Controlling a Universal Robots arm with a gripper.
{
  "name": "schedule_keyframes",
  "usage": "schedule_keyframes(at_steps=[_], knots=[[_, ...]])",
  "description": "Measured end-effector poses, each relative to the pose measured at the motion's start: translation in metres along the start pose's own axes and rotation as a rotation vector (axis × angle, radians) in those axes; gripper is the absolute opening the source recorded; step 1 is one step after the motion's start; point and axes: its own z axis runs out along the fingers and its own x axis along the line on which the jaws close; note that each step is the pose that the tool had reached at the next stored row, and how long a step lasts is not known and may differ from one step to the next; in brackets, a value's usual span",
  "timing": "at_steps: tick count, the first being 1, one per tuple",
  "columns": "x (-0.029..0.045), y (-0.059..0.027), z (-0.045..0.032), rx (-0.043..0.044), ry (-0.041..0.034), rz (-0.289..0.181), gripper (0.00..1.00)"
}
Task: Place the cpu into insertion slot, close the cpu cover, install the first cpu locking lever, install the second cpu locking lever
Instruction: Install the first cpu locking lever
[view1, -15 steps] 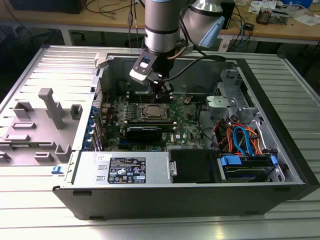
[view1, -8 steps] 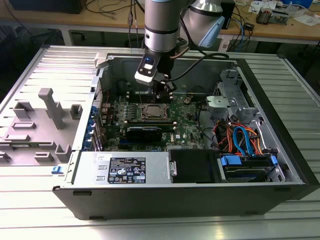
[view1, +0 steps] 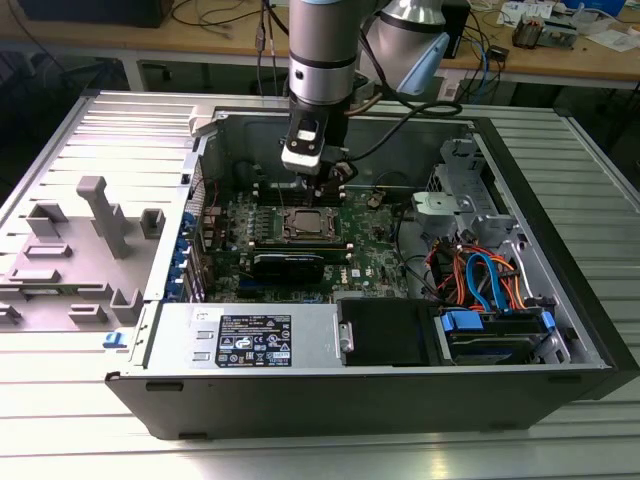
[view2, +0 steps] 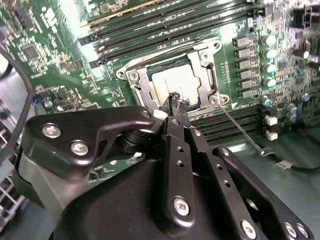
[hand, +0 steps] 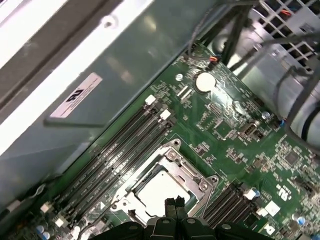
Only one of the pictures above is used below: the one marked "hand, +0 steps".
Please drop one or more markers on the black open PC case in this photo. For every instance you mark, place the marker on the black open PC case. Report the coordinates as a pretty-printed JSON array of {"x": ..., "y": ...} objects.
[{"x": 125, "y": 50}]

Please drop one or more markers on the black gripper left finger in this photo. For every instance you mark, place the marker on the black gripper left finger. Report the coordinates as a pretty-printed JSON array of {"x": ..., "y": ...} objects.
[{"x": 170, "y": 207}]

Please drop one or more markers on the silver internal USB port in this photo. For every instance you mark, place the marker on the silver internal USB port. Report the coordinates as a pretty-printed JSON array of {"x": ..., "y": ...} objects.
[{"x": 248, "y": 130}]

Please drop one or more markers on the white case wall sticker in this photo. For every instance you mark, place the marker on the white case wall sticker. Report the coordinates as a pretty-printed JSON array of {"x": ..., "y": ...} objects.
[{"x": 77, "y": 96}]

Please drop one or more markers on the green motherboard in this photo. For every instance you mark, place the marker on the green motherboard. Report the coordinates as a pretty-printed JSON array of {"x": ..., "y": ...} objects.
[{"x": 225, "y": 155}]

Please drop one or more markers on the silver metal drive cage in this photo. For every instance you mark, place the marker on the silver metal drive cage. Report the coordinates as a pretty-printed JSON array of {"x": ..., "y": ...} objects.
[{"x": 275, "y": 57}]

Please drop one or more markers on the silver CPU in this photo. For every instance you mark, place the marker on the silver CPU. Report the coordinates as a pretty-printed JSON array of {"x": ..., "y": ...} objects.
[{"x": 162, "y": 190}]

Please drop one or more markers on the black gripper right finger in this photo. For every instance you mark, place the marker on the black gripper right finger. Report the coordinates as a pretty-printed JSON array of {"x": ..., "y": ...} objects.
[{"x": 180, "y": 207}]

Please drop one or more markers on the CPU socket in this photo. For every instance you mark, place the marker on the CPU socket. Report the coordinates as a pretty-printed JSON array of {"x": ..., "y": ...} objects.
[{"x": 125, "y": 197}]

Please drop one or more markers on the metal socket cover frame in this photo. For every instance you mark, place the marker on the metal socket cover frame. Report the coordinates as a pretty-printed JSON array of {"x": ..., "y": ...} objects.
[{"x": 180, "y": 178}]

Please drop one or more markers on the silver coin cell battery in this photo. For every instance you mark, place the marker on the silver coin cell battery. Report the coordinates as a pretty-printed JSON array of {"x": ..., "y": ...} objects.
[{"x": 205, "y": 82}]

